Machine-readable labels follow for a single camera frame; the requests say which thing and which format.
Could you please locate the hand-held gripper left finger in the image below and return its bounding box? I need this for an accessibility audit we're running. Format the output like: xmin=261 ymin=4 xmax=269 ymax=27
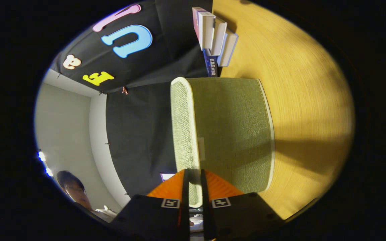
xmin=109 ymin=169 xmax=191 ymax=241

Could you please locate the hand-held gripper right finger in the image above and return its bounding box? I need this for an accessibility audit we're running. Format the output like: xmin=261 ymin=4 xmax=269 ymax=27
xmin=200 ymin=169 xmax=285 ymax=241

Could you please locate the green fabric storage box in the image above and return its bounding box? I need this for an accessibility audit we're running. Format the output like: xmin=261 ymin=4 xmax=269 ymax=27
xmin=170 ymin=77 xmax=275 ymax=208

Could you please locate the person's white clothing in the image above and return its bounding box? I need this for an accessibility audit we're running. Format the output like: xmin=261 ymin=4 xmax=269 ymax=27
xmin=92 ymin=205 xmax=120 ymax=223

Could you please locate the person's head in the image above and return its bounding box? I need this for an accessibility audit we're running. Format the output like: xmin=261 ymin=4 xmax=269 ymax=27
xmin=56 ymin=171 xmax=93 ymax=211

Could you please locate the blue-covered book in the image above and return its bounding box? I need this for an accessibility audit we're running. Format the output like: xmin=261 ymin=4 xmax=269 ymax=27
xmin=203 ymin=49 xmax=219 ymax=78

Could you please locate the white-edged book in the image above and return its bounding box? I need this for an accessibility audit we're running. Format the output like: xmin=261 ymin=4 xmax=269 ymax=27
xmin=218 ymin=28 xmax=239 ymax=67
xmin=211 ymin=17 xmax=228 ymax=56

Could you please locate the pink-covered book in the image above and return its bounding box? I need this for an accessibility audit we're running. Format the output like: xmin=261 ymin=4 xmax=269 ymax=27
xmin=192 ymin=7 xmax=216 ymax=51

